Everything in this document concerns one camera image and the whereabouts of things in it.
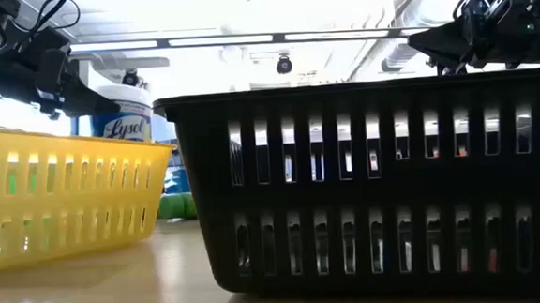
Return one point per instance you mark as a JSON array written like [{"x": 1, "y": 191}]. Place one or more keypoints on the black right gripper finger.
[{"x": 446, "y": 42}]

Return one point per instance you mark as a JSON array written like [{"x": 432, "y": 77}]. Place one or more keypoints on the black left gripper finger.
[{"x": 88, "y": 99}]

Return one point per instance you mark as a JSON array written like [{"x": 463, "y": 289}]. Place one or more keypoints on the Lysol wipes canister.
[{"x": 124, "y": 113}]

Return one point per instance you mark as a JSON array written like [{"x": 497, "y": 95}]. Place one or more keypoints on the yellow slotted plastic basket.
[{"x": 67, "y": 206}]

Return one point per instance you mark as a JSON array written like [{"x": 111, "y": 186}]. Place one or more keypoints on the green slotted plastic basket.
[{"x": 12, "y": 183}]

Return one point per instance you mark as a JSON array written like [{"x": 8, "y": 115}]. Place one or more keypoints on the blue slotted plastic basket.
[{"x": 178, "y": 180}]

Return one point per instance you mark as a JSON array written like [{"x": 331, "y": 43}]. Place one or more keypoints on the small green bottle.
[
  {"x": 191, "y": 207},
  {"x": 170, "y": 207}
]

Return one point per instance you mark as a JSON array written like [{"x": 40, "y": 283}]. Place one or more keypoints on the black slotted plastic basket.
[{"x": 394, "y": 191}]

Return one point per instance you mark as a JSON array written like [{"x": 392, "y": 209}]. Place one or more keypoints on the black round camera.
[
  {"x": 130, "y": 78},
  {"x": 284, "y": 65}
]

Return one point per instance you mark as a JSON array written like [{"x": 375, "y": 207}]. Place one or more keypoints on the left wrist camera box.
[{"x": 49, "y": 43}]

